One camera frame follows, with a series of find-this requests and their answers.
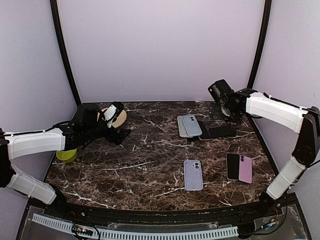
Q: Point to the grey clear phone case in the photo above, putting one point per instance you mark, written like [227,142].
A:
[181,128]

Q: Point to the beige round plate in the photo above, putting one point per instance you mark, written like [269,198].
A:
[120,119]

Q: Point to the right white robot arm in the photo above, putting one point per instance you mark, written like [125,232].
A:
[291,132]

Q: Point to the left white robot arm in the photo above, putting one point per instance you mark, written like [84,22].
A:
[14,145]

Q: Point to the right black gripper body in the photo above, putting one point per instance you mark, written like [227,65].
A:
[235,117]

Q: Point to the lavender phone case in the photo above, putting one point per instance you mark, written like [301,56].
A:
[193,177]

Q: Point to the right black frame post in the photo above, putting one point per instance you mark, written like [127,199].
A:
[260,43]

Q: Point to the left black frame post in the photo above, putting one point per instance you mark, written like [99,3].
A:
[63,51]

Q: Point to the black phone face up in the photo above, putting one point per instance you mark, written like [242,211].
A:
[232,166]

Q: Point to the white slotted cable duct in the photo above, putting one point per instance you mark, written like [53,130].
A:
[84,232]

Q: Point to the black frame post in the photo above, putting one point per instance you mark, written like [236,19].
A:
[63,51]
[260,43]

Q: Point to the pink phone face down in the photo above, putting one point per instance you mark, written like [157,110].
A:
[245,169]

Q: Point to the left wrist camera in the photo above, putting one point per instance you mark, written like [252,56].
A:
[112,112]

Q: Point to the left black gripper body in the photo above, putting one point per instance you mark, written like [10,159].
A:
[92,132]

